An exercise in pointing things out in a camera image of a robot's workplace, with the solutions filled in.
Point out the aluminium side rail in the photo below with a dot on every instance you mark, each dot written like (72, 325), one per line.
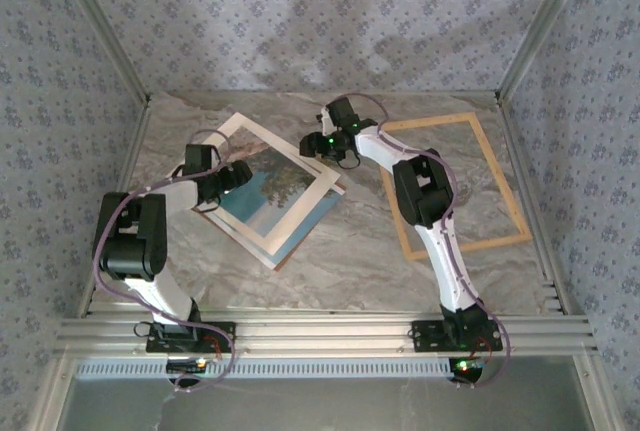
(547, 271)
(131, 151)

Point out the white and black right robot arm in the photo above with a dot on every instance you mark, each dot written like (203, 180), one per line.
(452, 271)

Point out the light wooden picture frame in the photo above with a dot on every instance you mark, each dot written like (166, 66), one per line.
(500, 241)

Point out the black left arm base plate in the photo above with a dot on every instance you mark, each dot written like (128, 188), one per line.
(220, 341)

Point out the aluminium cross rail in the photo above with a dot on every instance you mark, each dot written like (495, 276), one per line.
(325, 336)

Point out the control board with LED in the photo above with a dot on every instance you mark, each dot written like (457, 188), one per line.
(467, 367)
(187, 365)

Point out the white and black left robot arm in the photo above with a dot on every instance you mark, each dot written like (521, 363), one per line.
(150, 296)

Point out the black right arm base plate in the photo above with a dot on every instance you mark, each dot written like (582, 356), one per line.
(427, 336)

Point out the aluminium corner post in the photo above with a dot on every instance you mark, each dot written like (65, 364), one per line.
(539, 26)
(107, 28)

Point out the brown backing board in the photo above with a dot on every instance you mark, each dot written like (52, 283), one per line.
(343, 190)

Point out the white mat board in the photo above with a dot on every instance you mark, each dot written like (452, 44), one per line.
(300, 211)

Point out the grey metal sheet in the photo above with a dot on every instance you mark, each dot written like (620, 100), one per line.
(325, 406)

